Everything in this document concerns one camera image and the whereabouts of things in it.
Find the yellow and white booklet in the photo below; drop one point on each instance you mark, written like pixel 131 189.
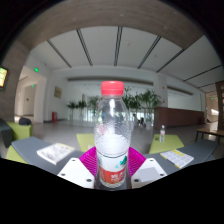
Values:
pixel 176 158

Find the small green low table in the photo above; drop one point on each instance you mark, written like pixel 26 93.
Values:
pixel 168 145

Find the clear water bottle red cap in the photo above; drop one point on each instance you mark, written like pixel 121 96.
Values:
pixel 111 133

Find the small clear water bottle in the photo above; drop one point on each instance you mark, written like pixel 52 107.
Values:
pixel 162 134

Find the red fire extinguisher box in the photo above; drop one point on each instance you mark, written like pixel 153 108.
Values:
pixel 54 116

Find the dark grey armchair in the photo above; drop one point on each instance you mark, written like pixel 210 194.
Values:
pixel 5 133

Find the black bag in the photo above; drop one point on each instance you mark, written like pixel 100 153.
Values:
pixel 24 121

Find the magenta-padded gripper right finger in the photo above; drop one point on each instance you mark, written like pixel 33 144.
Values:
pixel 148 173

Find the green armchair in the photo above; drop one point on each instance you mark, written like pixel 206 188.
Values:
pixel 20 131

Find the group of green potted plants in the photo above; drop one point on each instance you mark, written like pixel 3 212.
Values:
pixel 148 100

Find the framed wall plaque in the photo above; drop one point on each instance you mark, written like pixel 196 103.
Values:
pixel 58 92

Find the lit wall screen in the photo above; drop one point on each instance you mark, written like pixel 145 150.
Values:
pixel 3 77

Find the wooden bench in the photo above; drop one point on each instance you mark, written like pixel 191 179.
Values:
pixel 211 132

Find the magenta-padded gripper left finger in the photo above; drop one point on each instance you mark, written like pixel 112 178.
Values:
pixel 76 173

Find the large green low table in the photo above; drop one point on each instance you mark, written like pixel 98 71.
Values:
pixel 86 141

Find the green exit sign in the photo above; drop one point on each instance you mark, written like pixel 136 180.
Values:
pixel 36 69

